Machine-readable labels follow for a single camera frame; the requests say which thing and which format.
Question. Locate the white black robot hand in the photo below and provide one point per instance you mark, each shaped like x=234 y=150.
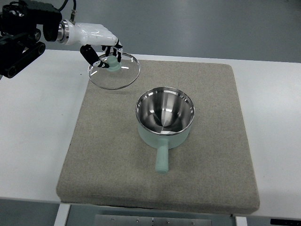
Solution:
x=89 y=35

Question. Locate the glass lid with green knob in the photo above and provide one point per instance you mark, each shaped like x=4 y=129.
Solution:
x=119 y=75

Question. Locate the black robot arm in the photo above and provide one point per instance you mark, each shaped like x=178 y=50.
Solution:
x=22 y=23

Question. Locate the mint green saucepan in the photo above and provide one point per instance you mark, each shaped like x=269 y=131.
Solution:
x=164 y=118

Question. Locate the beige fabric mat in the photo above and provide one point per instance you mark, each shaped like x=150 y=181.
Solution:
x=113 y=160

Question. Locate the black label strip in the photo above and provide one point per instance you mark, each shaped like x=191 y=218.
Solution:
x=285 y=222

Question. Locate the metal base plate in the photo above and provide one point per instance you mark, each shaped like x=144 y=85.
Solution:
x=116 y=220

